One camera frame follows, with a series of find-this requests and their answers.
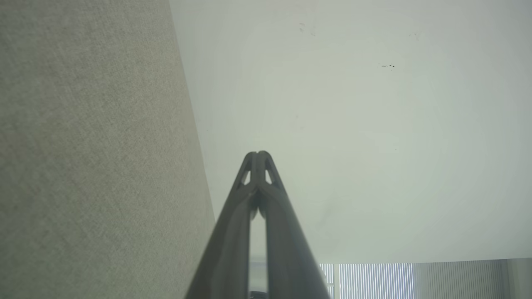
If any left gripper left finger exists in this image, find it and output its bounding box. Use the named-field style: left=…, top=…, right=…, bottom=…
left=185, top=151, right=259, bottom=299

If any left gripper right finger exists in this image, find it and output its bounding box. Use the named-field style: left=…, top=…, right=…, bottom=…
left=258, top=150, right=331, bottom=299

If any window with vertical blinds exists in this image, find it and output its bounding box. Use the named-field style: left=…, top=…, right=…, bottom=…
left=319, top=258, right=510, bottom=299

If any beige fabric sofa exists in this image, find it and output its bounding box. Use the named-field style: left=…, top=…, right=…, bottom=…
left=0, top=0, right=215, bottom=299

